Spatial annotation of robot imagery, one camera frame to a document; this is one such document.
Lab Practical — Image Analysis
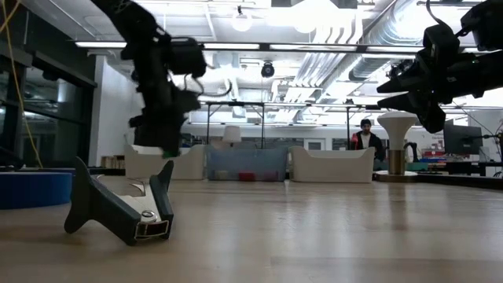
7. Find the yellow cable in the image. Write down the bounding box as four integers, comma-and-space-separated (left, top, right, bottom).
0, 0, 44, 169

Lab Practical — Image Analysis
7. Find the dark blue tape roll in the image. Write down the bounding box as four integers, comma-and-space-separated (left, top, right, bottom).
0, 171, 74, 211

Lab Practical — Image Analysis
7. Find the black ceiling track light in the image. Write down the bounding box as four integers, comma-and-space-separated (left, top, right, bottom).
386, 57, 421, 79

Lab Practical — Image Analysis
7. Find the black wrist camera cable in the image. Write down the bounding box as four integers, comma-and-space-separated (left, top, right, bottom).
425, 0, 447, 29
184, 72, 233, 98

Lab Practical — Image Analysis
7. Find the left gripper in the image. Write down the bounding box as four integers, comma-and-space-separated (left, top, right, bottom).
128, 70, 201, 155

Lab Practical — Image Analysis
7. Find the black desk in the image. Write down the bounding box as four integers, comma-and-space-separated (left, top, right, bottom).
416, 159, 503, 178

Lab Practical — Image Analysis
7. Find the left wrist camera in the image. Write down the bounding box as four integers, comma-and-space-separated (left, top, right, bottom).
168, 36, 208, 76

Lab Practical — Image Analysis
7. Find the black computer monitor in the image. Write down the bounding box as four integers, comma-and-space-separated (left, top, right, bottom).
442, 123, 484, 156

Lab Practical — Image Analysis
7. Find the round black ceiling spotlight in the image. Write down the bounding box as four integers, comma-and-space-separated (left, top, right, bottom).
260, 61, 276, 79

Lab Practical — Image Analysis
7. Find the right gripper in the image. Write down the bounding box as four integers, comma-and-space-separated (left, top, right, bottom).
376, 50, 503, 134

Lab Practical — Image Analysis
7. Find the person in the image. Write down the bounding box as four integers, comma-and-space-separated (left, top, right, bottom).
350, 118, 386, 163

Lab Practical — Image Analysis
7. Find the small white shade lamp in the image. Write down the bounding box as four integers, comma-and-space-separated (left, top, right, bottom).
222, 125, 243, 149

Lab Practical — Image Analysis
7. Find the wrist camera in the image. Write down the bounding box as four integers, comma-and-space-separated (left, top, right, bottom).
168, 36, 208, 76
421, 23, 461, 60

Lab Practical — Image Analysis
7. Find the long ceiling light bar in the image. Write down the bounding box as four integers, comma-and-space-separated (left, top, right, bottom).
74, 40, 503, 55

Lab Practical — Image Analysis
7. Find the grey translucent plastic bin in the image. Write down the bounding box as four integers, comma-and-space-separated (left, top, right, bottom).
205, 145, 289, 182

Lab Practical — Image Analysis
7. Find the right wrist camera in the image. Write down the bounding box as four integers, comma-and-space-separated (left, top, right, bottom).
421, 23, 461, 60

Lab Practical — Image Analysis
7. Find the white mushroom lamp brass stem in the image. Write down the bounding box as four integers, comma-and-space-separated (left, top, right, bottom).
375, 111, 420, 183

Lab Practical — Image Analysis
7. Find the black metal table frame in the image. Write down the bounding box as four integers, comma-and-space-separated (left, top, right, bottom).
204, 101, 268, 149

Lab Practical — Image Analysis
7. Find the white plastic bin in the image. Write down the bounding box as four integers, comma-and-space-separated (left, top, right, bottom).
124, 143, 207, 181
289, 145, 376, 184

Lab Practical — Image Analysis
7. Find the white ring pendant light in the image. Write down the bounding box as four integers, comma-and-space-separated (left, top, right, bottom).
230, 8, 254, 33

